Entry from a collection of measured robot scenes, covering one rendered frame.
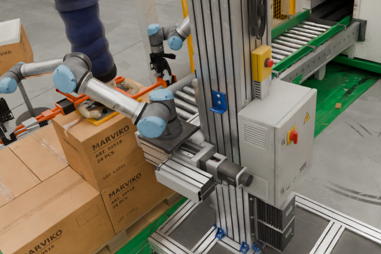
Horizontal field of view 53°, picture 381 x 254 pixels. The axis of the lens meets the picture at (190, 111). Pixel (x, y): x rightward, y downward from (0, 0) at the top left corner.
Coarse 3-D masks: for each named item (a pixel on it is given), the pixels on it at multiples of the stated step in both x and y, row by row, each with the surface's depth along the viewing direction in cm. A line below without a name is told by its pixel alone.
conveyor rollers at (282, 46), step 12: (300, 24) 403; (312, 24) 401; (288, 36) 386; (300, 36) 378; (312, 36) 377; (276, 48) 370; (288, 48) 361; (276, 60) 343; (192, 84) 328; (180, 96) 316; (192, 108) 296
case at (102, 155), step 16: (128, 80) 263; (144, 96) 241; (64, 128) 223; (80, 128) 220; (96, 128) 218; (112, 128) 221; (128, 128) 230; (64, 144) 240; (80, 144) 212; (96, 144) 217; (112, 144) 225; (128, 144) 234; (80, 160) 230; (96, 160) 221; (112, 160) 230; (128, 160) 239; (144, 160) 248; (96, 176) 225; (112, 176) 234
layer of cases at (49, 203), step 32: (0, 160) 271; (32, 160) 267; (64, 160) 262; (0, 192) 243; (32, 192) 239; (64, 192) 236; (96, 192) 232; (128, 192) 248; (160, 192) 272; (0, 224) 220; (32, 224) 217; (64, 224) 220; (96, 224) 238; (128, 224) 259
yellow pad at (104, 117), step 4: (140, 100) 236; (104, 108) 226; (108, 108) 230; (100, 112) 228; (104, 112) 225; (108, 112) 227; (112, 112) 226; (116, 112) 227; (100, 116) 224; (104, 116) 223; (108, 116) 224; (112, 116) 225; (88, 120) 225; (92, 120) 222; (96, 120) 222; (100, 120) 221; (104, 120) 222; (96, 124) 219
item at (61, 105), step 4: (60, 100) 219; (64, 100) 220; (68, 100) 220; (72, 100) 217; (56, 104) 215; (60, 104) 217; (64, 104) 217; (68, 104) 216; (72, 104) 215; (60, 108) 213; (64, 108) 212; (68, 108) 215; (72, 108) 217; (76, 108) 219; (64, 112) 214; (68, 112) 215
